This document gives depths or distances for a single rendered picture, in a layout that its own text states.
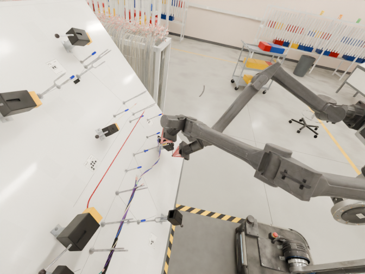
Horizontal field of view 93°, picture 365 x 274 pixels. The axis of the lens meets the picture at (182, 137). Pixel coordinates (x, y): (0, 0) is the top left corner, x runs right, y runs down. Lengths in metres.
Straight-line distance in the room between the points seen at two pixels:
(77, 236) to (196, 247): 1.50
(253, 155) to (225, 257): 1.51
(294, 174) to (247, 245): 1.36
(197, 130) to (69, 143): 0.45
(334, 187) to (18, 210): 0.75
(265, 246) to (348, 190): 1.35
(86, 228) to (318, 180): 0.56
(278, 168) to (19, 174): 0.66
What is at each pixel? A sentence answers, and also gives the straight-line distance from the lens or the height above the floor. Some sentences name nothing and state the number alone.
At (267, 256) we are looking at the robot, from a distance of 1.85.
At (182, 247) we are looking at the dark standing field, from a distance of 1.89.
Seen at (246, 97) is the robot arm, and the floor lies 1.43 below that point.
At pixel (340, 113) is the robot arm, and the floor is 1.46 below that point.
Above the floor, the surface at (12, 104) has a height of 1.54.
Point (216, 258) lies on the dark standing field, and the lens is 1.94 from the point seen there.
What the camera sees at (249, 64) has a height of 0.64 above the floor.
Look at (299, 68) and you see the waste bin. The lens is 7.63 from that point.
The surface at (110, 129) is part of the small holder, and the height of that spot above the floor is 1.36.
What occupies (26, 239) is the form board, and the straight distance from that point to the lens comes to 0.59.
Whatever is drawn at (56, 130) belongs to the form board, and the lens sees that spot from 0.66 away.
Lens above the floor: 1.79
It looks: 41 degrees down
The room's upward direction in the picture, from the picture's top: 12 degrees clockwise
